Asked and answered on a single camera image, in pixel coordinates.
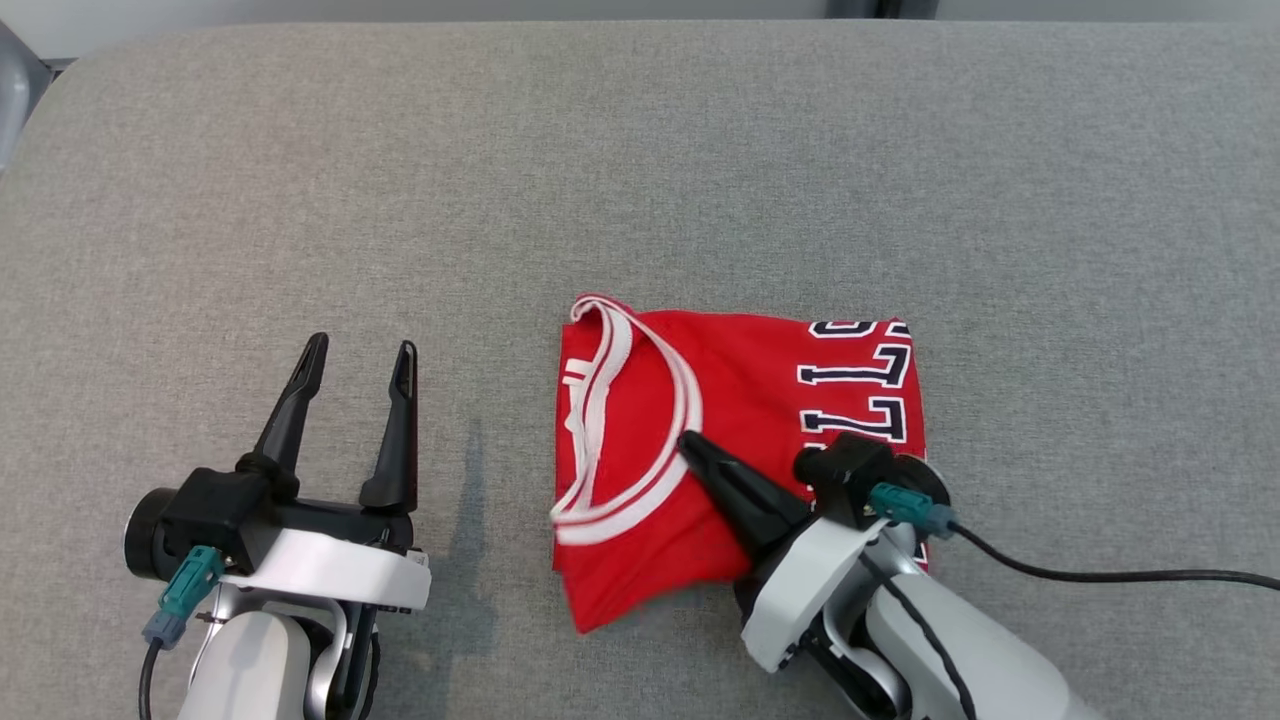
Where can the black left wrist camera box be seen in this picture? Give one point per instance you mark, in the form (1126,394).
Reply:
(220,510)

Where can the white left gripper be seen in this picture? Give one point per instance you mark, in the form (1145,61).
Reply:
(340,565)

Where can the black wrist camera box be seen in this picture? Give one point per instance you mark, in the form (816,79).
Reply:
(220,510)
(850,475)

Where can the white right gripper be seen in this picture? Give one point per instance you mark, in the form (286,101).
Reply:
(800,590)

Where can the grey fabric sofa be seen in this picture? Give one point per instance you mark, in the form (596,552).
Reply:
(300,200)

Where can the grey slanted frame leg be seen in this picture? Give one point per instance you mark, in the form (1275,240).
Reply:
(15,90)

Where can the red jersey with lettering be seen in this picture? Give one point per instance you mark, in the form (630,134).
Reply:
(740,380)

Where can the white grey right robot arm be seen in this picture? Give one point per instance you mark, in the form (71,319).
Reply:
(950,650)

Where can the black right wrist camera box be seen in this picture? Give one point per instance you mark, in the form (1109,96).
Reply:
(850,475)

